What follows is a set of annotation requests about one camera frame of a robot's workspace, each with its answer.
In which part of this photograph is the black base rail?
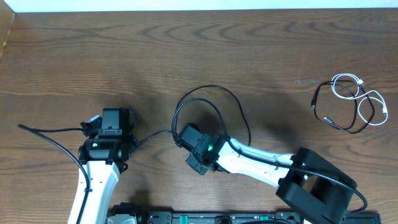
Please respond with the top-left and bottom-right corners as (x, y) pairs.
(138, 211), (382, 224)

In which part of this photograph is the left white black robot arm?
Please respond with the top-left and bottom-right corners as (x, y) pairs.
(68, 138), (139, 224)

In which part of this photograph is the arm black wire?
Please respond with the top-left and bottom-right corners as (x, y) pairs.
(17, 123), (93, 224)
(171, 98), (369, 215)

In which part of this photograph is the white USB cable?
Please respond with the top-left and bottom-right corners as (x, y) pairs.
(330, 73), (389, 126)

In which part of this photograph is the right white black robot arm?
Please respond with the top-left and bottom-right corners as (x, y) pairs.
(181, 134), (357, 223)

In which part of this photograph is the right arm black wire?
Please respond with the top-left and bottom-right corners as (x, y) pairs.
(171, 98), (369, 215)

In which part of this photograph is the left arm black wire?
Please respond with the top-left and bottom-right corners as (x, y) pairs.
(17, 123), (93, 224)

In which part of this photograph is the black USB cable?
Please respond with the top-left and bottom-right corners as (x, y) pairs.
(310, 79), (376, 135)
(135, 85), (252, 149)

